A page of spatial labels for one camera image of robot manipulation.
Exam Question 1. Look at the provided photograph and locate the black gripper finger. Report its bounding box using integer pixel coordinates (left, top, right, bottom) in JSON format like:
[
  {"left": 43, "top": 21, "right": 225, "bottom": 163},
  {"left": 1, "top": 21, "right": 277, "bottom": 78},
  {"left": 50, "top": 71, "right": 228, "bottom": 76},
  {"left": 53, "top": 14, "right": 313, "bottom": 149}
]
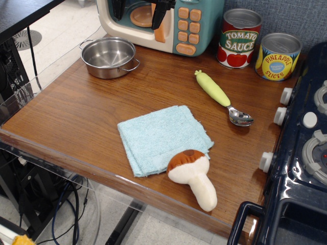
[
  {"left": 112, "top": 0, "right": 126, "bottom": 20},
  {"left": 152, "top": 0, "right": 172, "bottom": 30}
]

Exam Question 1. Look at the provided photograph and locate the light blue towel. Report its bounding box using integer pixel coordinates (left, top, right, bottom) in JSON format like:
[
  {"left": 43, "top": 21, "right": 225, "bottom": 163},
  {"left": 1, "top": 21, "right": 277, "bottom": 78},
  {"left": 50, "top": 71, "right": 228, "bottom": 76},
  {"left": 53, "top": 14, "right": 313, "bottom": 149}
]
[{"left": 118, "top": 105, "right": 214, "bottom": 177}]

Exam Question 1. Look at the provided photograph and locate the toy microwave teal cream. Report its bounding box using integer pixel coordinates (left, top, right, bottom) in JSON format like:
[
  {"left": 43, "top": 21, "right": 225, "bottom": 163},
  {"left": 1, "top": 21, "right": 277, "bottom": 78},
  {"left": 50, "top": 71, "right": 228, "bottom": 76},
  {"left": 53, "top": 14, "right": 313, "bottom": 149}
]
[{"left": 97, "top": 1, "right": 225, "bottom": 57}]

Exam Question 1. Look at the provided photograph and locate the small steel pot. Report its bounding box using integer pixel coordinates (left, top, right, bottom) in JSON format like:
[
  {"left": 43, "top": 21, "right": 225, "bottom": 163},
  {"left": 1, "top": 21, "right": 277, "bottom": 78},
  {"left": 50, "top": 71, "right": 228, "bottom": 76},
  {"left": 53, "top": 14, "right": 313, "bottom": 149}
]
[{"left": 79, "top": 37, "right": 140, "bottom": 79}]

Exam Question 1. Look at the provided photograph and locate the tomato sauce can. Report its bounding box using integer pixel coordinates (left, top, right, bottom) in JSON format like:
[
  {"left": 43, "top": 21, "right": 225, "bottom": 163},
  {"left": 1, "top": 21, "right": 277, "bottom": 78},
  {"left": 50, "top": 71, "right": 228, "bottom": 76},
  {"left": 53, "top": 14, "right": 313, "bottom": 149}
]
[{"left": 217, "top": 8, "right": 263, "bottom": 68}]

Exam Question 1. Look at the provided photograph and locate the black desk at left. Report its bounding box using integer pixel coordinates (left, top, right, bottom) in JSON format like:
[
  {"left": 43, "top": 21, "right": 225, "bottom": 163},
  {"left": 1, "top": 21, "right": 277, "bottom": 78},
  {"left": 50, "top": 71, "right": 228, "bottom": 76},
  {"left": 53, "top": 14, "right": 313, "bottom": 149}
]
[{"left": 1, "top": 0, "right": 63, "bottom": 43}]

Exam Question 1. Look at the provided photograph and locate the pineapple slices can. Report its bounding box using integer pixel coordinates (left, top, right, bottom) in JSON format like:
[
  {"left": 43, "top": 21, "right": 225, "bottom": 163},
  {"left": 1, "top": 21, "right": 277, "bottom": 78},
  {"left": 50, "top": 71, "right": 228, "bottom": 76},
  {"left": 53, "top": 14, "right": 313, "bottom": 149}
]
[{"left": 255, "top": 33, "right": 302, "bottom": 81}]

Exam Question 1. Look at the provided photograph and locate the plush mushroom toy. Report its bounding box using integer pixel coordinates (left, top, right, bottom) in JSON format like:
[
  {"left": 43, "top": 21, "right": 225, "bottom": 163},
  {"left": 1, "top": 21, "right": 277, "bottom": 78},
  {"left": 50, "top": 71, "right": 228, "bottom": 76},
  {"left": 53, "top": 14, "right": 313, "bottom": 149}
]
[{"left": 167, "top": 150, "right": 218, "bottom": 212}]

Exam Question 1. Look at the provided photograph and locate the dark blue toy stove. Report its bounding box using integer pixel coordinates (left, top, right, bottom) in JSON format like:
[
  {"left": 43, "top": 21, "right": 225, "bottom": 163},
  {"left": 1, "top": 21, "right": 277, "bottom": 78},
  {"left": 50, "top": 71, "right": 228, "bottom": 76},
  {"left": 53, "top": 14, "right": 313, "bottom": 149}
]
[{"left": 228, "top": 42, "right": 326, "bottom": 244}]

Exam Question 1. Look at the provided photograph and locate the yellow fuzzy object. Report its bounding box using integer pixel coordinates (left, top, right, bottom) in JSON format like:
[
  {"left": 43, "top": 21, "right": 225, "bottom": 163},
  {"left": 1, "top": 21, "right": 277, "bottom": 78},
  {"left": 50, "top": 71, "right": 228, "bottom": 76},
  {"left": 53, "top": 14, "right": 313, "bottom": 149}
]
[{"left": 11, "top": 235, "right": 35, "bottom": 245}]

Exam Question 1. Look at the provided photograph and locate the green handled metal spoon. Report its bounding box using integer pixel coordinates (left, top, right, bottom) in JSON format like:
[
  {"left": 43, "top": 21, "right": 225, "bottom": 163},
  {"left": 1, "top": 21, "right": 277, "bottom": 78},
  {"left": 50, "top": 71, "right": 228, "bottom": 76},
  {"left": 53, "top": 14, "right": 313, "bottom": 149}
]
[{"left": 194, "top": 70, "right": 254, "bottom": 127}]

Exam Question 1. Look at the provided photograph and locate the blue cable under table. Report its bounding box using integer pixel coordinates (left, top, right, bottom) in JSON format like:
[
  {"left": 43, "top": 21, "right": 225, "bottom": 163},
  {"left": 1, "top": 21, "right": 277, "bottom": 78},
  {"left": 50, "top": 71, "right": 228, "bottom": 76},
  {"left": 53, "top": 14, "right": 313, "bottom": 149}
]
[{"left": 52, "top": 176, "right": 89, "bottom": 245}]

